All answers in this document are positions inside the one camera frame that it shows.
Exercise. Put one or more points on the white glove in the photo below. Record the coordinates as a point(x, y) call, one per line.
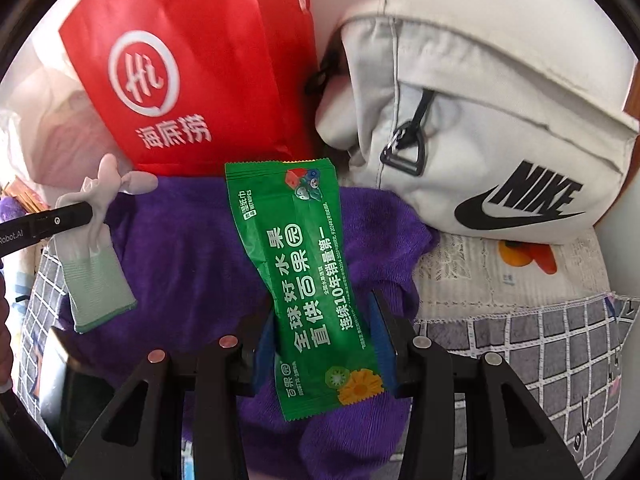
point(93, 276)

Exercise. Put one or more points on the brown door frame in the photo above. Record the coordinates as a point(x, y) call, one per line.
point(632, 108)

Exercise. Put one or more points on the green snack packet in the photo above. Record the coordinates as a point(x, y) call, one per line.
point(289, 219)

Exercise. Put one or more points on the person's left hand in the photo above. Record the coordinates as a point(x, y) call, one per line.
point(6, 353)

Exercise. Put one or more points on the purple towel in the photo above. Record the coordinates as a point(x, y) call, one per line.
point(193, 281)

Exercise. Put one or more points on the white Miniso plastic bag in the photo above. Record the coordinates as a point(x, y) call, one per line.
point(52, 137)

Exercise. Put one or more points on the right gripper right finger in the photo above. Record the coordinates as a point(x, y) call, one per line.
point(508, 436)

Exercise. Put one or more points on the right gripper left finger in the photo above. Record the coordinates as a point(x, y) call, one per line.
point(138, 435)

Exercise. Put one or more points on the grey Nike waist bag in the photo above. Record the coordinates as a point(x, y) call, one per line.
point(476, 133)

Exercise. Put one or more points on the red Haidilao paper bag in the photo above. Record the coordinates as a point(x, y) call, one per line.
point(187, 86)

